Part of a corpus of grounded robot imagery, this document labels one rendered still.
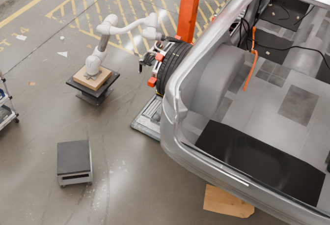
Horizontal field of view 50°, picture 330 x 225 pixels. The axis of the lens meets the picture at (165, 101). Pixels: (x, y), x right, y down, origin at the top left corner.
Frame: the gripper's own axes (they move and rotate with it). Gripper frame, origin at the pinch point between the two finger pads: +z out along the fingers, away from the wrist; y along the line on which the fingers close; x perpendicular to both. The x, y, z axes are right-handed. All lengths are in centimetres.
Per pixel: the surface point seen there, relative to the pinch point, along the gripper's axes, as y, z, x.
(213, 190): 77, 73, -135
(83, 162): 84, -74, -121
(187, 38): -32.9, 12.1, -8.6
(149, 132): 14, -9, -121
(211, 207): 96, 71, -141
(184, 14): -28.1, 0.8, 20.5
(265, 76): 23, 97, -9
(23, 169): 72, -142, -162
